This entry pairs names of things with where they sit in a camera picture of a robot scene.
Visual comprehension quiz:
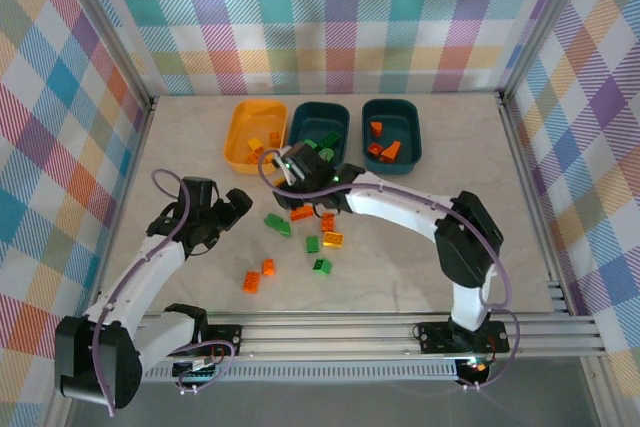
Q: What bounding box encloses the aluminium mounting rail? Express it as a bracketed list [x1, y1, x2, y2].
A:
[54, 314, 609, 363]

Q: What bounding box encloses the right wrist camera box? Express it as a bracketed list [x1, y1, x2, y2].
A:
[281, 143, 332, 189]

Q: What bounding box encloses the grey slotted cable duct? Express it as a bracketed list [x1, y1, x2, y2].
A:
[79, 365, 459, 383]

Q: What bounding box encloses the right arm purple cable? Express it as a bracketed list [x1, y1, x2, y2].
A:
[258, 148, 521, 391]

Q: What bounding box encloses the aluminium frame post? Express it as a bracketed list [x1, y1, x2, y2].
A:
[52, 0, 161, 113]
[497, 0, 601, 103]

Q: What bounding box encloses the aluminium side rail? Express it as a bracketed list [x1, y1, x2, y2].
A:
[497, 89, 576, 318]
[89, 94, 161, 321]

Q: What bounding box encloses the teal plastic container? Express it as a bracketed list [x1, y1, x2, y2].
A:
[360, 98, 424, 177]
[287, 101, 351, 168]

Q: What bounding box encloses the orange slope lego piece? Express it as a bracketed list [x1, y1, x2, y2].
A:
[379, 140, 402, 164]

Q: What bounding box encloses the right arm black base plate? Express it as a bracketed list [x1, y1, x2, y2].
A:
[417, 320, 511, 354]

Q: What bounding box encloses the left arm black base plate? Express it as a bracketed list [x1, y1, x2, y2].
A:
[152, 324, 244, 357]

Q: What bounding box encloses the yellow plastic container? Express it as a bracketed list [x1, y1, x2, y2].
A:
[221, 99, 289, 177]

